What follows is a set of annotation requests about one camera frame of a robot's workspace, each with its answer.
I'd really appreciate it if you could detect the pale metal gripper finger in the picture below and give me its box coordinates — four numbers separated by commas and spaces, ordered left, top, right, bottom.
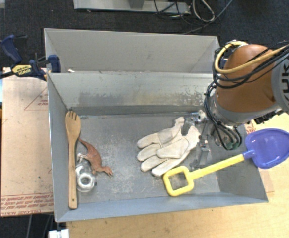
193, 144, 205, 170
201, 145, 211, 169

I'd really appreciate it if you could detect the white work glove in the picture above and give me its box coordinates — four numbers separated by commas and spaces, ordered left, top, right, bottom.
136, 116, 202, 178

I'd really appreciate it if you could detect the purple and yellow toy shovel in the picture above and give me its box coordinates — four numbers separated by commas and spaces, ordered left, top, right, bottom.
162, 128, 289, 197

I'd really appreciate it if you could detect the grey metal bin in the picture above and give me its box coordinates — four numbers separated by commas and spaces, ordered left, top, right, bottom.
44, 28, 269, 223

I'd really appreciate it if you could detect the brown toy dinosaur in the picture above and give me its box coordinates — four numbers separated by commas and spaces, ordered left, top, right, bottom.
78, 137, 114, 178

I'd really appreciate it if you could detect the clear glass jar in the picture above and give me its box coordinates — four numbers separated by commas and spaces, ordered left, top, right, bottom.
75, 153, 97, 193

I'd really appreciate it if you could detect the wooden fork spoon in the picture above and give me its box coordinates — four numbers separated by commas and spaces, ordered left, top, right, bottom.
65, 111, 82, 210

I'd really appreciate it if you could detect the brown cardboard board, red print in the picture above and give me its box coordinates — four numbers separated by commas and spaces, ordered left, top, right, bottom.
0, 67, 276, 218

